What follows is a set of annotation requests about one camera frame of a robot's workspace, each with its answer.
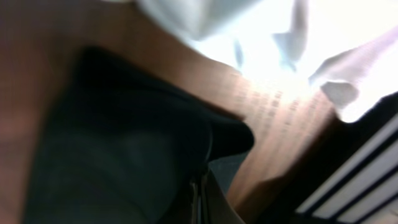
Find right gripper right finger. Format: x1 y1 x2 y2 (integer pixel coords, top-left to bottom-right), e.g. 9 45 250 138
200 170 245 224

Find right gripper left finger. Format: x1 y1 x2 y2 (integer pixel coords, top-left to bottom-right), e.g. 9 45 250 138
161 175 200 224

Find black leggings with red waistband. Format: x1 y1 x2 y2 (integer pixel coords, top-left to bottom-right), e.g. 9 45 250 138
23 45 256 224

